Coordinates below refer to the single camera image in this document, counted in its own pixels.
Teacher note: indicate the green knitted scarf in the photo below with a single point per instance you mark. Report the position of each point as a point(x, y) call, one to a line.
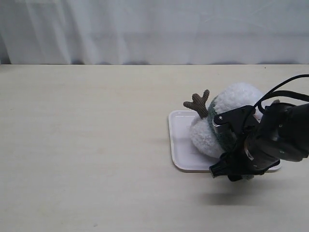
point(219, 105)

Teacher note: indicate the white backdrop curtain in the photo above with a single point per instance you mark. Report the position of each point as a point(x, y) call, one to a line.
point(157, 32)

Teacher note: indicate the white plush snowman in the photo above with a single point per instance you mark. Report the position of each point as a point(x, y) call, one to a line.
point(201, 133)

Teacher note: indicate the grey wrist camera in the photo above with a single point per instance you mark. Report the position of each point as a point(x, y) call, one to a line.
point(237, 120)

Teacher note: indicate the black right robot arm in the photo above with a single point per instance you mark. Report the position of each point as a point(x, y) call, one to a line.
point(281, 134)

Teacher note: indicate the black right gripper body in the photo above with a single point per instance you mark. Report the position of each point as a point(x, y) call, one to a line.
point(247, 160)

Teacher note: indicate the white square plastic tray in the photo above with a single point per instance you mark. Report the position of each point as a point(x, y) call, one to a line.
point(185, 156)

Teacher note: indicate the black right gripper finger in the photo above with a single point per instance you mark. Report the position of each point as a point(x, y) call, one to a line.
point(223, 167)

